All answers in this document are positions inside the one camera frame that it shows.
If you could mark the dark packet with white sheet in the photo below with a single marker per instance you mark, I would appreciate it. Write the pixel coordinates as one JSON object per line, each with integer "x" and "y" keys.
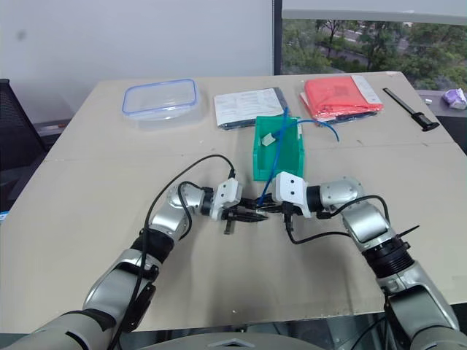
{"x": 248, "y": 107}

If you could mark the small white block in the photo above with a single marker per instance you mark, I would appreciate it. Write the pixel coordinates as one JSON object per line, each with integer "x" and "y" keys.
{"x": 428, "y": 101}

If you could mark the black plastic caliper tool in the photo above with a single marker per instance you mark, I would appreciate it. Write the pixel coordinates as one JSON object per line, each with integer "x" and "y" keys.
{"x": 410, "y": 111}

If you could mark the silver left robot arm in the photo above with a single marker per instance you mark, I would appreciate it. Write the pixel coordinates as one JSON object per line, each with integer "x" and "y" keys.
{"x": 109, "y": 288}

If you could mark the white coupler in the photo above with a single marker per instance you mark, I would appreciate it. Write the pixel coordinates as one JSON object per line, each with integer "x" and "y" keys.
{"x": 269, "y": 140}

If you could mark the grey robot torso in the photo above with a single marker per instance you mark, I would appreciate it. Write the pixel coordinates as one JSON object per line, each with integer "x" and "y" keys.
{"x": 233, "y": 341}

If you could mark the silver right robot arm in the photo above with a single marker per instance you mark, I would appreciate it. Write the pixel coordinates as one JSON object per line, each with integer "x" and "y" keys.
{"x": 368, "y": 222}

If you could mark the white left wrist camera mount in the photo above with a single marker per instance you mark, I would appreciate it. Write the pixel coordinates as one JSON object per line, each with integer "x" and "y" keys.
{"x": 227, "y": 193}

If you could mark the crumpled purple cloth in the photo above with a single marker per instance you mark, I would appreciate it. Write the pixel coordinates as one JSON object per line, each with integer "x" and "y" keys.
{"x": 454, "y": 98}

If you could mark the red cloth in clear bag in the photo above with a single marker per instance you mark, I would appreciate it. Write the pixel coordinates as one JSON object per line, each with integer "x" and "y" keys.
{"x": 337, "y": 96}

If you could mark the clear container with blue rim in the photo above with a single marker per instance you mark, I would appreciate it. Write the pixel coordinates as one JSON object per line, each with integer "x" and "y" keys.
{"x": 162, "y": 104}

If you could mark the grey roller blind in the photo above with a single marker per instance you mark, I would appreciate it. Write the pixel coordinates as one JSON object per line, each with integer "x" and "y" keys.
{"x": 376, "y": 17}

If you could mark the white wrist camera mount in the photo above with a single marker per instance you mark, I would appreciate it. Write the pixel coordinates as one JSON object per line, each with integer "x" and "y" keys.
{"x": 290, "y": 187}
{"x": 227, "y": 193}

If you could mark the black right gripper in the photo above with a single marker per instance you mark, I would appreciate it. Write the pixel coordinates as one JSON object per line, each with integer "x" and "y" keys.
{"x": 289, "y": 218}

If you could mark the black mesh chair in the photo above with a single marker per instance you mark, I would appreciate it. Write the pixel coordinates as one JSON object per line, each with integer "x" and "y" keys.
{"x": 16, "y": 146}

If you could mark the green plastic bin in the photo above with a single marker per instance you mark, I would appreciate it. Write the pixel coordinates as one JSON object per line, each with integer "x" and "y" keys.
{"x": 288, "y": 153}

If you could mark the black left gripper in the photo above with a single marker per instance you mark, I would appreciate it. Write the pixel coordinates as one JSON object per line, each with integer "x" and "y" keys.
{"x": 229, "y": 224}

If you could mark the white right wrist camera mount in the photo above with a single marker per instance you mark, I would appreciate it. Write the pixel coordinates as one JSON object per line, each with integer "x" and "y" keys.
{"x": 290, "y": 187}

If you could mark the dark window frame post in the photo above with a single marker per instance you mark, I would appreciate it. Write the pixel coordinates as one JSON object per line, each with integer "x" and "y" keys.
{"x": 278, "y": 36}

